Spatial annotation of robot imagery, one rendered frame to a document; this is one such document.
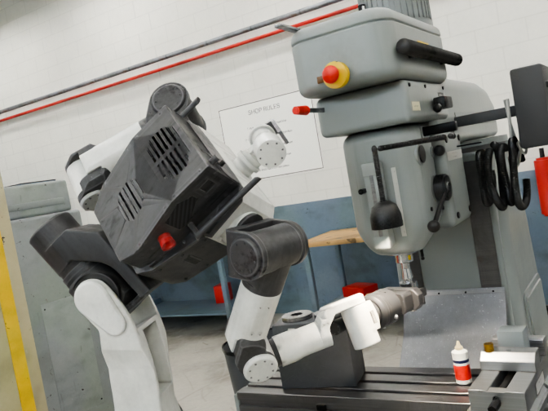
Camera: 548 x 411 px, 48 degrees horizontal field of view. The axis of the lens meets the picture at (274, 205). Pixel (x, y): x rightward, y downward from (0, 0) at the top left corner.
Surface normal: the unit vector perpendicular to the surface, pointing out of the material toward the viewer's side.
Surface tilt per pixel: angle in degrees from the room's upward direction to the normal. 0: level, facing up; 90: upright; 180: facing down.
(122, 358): 115
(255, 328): 120
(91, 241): 90
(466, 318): 63
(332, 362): 90
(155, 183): 76
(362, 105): 90
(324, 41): 90
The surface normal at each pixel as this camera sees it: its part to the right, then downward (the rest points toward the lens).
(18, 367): 0.84, -0.12
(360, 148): -0.51, 0.14
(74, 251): -0.15, 0.08
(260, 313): 0.31, 0.49
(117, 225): -0.64, -0.11
